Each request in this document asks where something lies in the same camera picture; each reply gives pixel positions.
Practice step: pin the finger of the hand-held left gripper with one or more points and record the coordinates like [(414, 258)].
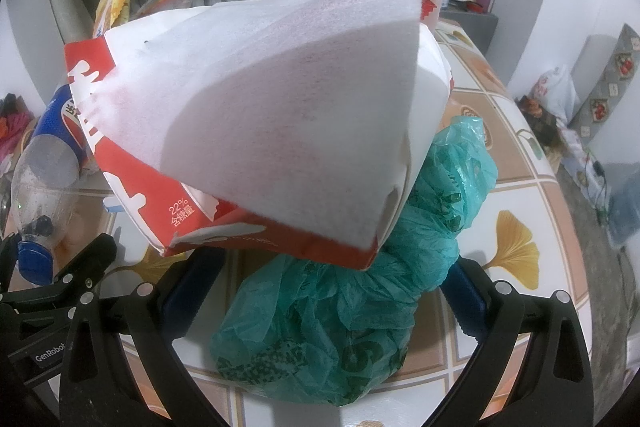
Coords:
[(75, 272), (9, 262)]

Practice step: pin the grey cabinet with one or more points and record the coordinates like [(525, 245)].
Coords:
[(475, 32)]

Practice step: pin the patterned cloth piece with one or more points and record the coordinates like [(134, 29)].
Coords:
[(575, 157)]

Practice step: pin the clear plastic bottle blue cap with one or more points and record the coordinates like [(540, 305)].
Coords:
[(45, 177)]

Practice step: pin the red and white carton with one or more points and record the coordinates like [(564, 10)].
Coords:
[(145, 187)]

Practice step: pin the yellow snack packet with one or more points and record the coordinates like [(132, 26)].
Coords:
[(112, 2)]

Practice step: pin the white plastic bag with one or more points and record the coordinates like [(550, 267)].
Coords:
[(557, 94)]

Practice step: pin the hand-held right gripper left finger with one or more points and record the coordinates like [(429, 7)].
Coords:
[(192, 297)]

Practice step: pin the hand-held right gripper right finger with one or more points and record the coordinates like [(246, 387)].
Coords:
[(462, 302)]

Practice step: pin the green plastic bag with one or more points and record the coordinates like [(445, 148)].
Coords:
[(325, 332)]

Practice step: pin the red gift bag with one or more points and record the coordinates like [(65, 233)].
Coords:
[(15, 122)]

